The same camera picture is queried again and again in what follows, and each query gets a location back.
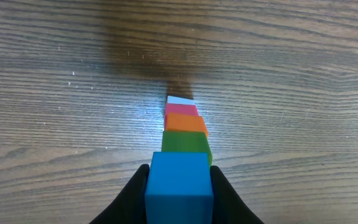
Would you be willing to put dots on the blue cube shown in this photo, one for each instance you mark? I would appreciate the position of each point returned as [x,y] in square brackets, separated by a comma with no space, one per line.
[179,186]

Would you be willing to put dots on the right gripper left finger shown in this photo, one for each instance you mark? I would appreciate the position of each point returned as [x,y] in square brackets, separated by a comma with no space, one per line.
[129,202]

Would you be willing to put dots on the orange cube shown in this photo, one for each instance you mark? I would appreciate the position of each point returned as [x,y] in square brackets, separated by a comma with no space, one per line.
[185,123]

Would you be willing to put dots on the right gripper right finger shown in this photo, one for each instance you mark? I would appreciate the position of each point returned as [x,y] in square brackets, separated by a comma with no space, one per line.
[228,202]

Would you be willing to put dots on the pink cube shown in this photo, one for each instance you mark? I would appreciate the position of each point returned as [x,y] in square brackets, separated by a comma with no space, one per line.
[181,109]

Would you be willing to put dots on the green cube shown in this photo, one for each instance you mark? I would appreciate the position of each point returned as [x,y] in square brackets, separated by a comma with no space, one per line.
[185,142]

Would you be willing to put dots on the white cube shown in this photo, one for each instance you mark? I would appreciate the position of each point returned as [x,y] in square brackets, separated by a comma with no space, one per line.
[180,100]

